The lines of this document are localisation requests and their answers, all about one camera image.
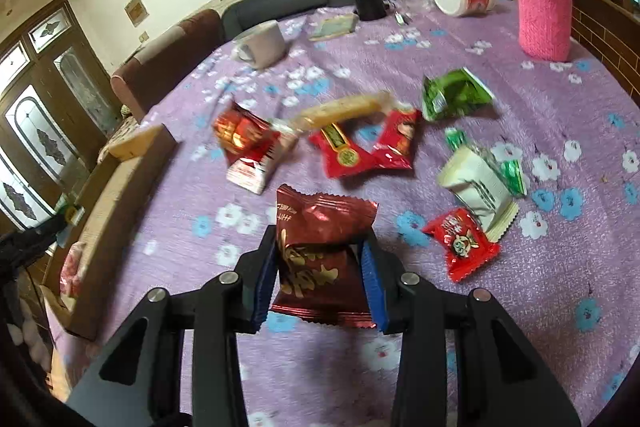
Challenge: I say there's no dark red snack packet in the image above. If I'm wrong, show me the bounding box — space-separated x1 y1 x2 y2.
270 184 379 329

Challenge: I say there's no red and gold snack packet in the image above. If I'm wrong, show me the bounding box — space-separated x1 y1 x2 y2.
214 103 281 158

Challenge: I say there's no small red cartoon packet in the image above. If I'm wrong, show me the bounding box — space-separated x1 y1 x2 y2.
422 208 502 284

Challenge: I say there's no purple floral tablecloth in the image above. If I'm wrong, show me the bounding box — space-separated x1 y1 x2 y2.
47 2 636 427

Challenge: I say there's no wooden cabinet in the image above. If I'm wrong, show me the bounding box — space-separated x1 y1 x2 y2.
565 0 640 102

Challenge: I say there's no small wall plaque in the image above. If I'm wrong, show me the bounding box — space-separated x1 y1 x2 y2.
124 0 149 28

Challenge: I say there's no red packet with round label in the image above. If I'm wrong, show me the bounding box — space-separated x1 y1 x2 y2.
308 122 378 180

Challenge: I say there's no white packet with green ends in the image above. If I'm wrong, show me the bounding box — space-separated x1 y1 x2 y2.
436 128 528 244

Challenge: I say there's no flat pale card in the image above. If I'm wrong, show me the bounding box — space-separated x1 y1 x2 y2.
308 15 359 42

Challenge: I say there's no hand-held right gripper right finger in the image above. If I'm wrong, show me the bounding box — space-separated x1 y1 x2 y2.
362 232 583 427

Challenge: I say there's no red and white snack packet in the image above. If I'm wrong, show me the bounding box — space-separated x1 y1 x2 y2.
226 127 299 196

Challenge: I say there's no person's left hand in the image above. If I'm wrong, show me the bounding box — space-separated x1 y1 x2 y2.
9 299 51 371

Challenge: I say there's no brown sofa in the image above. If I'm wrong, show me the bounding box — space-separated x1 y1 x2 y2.
111 9 223 122

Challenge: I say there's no long bread stick packet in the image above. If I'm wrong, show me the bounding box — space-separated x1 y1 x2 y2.
272 90 398 140

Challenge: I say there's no wooden glazed door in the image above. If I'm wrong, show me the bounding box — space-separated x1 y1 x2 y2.
0 0 123 233

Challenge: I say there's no green snack packet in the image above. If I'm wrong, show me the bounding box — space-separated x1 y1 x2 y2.
421 68 495 122

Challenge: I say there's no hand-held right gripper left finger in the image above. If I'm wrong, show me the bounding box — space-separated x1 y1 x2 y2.
65 226 278 427

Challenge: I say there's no pink cartoon snack packet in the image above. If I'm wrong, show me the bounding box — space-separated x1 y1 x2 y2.
59 241 87 299

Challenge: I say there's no red packet with face print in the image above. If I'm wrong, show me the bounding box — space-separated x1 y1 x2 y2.
372 108 422 171

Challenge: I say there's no small black container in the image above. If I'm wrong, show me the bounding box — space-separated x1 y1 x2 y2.
354 0 389 22

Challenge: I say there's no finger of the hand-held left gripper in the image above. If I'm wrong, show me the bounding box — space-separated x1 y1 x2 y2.
0 213 69 269

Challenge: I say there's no white mug with handle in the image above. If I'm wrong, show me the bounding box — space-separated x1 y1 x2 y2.
234 20 289 70

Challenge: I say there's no cardboard box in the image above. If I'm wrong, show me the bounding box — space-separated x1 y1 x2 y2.
40 124 177 340

